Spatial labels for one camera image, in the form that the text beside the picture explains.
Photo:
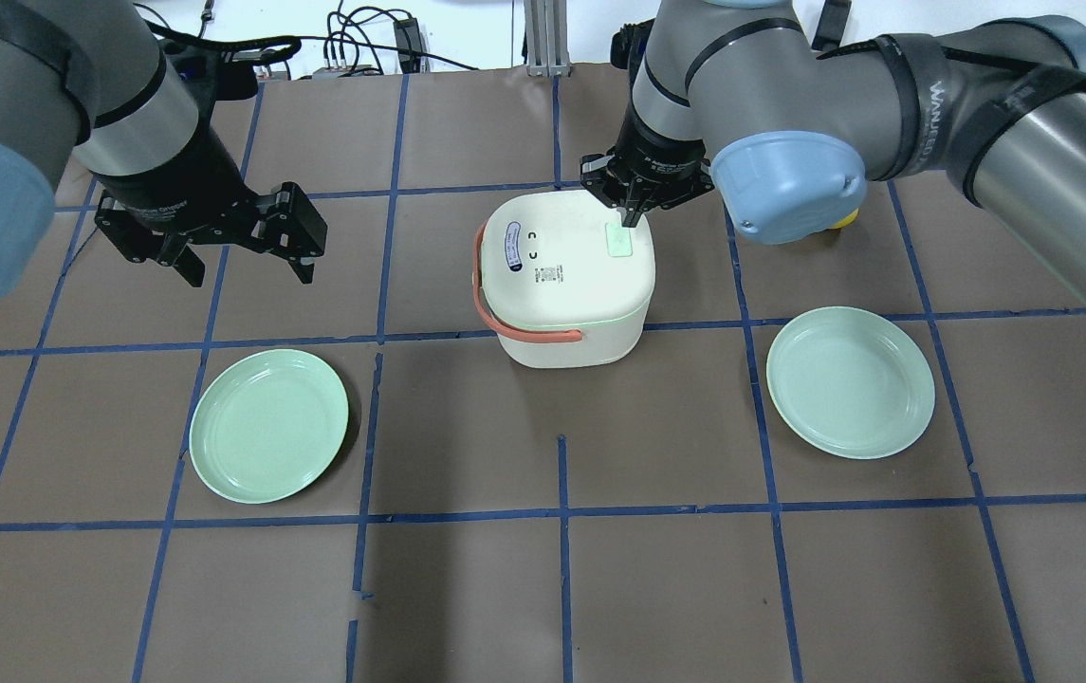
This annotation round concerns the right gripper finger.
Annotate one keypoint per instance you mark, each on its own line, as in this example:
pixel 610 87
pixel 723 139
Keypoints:
pixel 628 197

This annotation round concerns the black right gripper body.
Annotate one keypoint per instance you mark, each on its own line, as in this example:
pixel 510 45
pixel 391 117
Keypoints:
pixel 661 156

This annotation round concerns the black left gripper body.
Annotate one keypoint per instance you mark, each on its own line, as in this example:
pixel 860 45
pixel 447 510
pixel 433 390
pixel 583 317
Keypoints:
pixel 174 176

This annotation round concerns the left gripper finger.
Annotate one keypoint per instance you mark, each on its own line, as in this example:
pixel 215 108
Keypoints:
pixel 176 253
pixel 290 228

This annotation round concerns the green plate near left arm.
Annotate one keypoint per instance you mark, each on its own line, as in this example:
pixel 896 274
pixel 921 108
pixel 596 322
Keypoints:
pixel 268 426

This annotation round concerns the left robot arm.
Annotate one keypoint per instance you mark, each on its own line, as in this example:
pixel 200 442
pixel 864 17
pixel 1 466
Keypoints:
pixel 132 102

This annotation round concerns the green plate near right arm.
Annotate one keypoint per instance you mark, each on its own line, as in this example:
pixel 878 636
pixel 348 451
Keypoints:
pixel 850 383

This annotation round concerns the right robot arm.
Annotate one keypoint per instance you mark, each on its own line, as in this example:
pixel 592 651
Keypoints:
pixel 729 96

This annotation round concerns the white rice cooker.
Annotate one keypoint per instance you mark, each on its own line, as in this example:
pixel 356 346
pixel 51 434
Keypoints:
pixel 561 281

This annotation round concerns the yellow toy bell pepper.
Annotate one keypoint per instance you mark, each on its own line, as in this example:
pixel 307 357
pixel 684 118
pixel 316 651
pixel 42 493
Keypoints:
pixel 847 220

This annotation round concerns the black power adapter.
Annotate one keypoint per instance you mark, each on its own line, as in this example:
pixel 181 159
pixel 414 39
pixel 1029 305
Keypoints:
pixel 409 45

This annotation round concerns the aluminium frame post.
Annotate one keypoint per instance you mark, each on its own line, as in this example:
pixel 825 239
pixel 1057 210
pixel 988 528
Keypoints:
pixel 546 39

